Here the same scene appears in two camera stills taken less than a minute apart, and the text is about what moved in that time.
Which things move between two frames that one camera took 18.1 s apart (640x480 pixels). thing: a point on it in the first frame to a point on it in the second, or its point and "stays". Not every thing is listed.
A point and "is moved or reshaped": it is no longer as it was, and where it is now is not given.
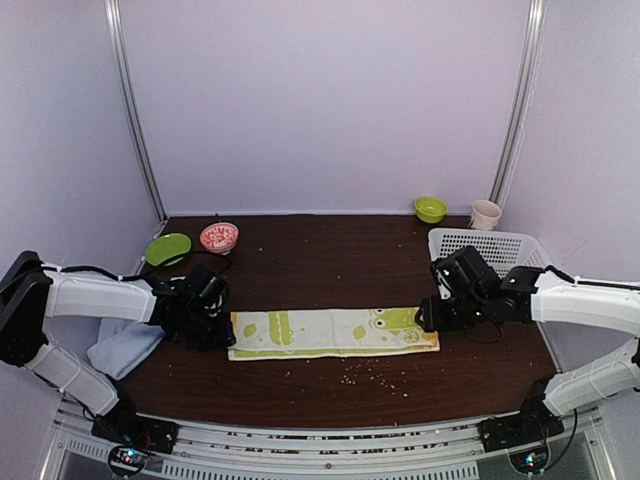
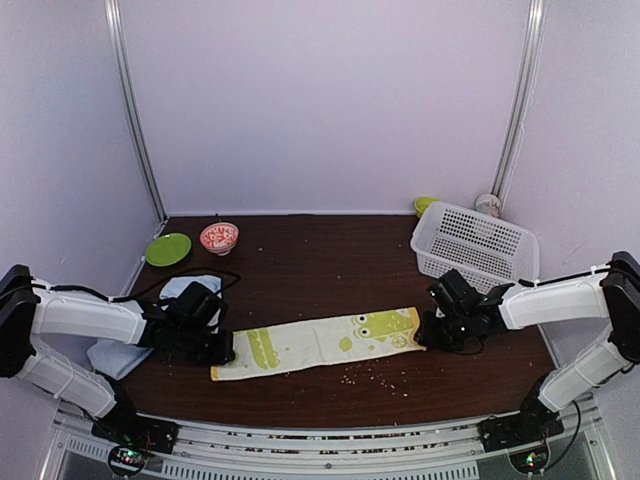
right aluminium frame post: (519, 117) stays
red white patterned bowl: (220, 237) stays
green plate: (168, 249) stays
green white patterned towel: (263, 335) is moved or reshaped
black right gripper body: (469, 312) to (450, 335)
